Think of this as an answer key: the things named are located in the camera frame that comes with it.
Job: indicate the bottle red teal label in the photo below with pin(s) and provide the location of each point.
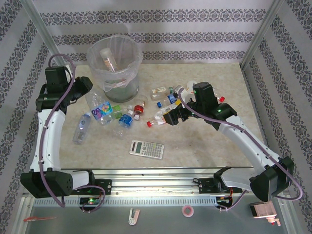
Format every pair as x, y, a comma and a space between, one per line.
221, 99

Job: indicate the large bottle colourful label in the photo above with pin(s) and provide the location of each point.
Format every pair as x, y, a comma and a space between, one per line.
102, 109

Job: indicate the yellow label bottle green cap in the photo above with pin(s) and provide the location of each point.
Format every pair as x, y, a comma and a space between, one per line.
158, 91

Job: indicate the clear bottle pink label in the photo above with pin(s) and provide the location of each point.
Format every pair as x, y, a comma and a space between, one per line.
107, 58

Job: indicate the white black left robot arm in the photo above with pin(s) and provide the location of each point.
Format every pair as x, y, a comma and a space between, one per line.
50, 139

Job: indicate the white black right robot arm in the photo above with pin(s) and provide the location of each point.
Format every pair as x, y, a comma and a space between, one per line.
243, 139

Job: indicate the clear plastic bin liner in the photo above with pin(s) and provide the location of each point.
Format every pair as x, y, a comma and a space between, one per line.
97, 63

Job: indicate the clear plastic trash bin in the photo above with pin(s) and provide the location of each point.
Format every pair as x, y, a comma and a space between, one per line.
122, 95

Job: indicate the small round red bottle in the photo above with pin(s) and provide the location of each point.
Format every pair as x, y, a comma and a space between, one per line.
139, 109

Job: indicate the small round clear bottle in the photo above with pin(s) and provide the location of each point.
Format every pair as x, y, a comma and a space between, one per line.
142, 100

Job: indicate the small purple cap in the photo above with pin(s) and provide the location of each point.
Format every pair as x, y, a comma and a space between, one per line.
136, 117

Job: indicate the small clear bottle blue cap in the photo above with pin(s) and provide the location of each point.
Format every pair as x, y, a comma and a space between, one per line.
81, 126

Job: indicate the white scientific calculator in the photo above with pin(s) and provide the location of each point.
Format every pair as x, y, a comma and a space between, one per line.
146, 149

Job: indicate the green label clear bottle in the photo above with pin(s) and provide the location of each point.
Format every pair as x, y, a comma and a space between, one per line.
120, 110

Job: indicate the blue label bottle white cap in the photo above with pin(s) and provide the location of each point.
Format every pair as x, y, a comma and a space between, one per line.
125, 120

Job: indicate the pink tape roll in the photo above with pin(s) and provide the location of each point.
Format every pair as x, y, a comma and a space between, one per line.
184, 210

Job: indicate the small white plastic tool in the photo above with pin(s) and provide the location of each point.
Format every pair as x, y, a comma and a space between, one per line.
132, 218

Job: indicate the red pen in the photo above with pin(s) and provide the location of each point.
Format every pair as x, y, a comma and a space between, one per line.
39, 219

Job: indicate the pink black box device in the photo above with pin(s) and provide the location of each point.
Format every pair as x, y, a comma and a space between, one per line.
263, 211

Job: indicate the aluminium corner post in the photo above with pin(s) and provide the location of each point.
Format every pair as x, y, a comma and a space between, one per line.
46, 34
261, 34

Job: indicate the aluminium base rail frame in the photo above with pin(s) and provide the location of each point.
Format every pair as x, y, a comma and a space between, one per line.
151, 182

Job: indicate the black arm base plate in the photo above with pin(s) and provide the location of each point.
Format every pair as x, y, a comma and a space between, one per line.
207, 187
106, 186

